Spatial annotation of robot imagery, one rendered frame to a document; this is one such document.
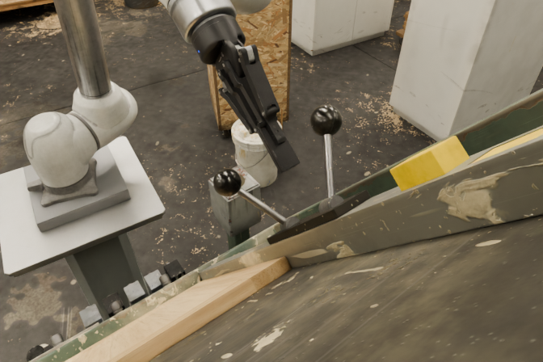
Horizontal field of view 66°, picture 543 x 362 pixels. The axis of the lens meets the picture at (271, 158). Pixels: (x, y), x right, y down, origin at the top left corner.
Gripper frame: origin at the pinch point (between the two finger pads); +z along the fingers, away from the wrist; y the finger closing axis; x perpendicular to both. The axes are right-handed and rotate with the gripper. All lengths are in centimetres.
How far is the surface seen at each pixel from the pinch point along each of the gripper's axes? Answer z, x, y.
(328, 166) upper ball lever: 6.4, 2.4, -12.5
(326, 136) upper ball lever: 3.2, 0.6, -12.5
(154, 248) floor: -7, -3, 181
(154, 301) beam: 12, 19, 57
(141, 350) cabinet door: 14.1, 27.4, 0.3
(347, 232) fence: 13.1, 6.9, -16.5
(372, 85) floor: -47, -223, 210
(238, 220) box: 4, -14, 72
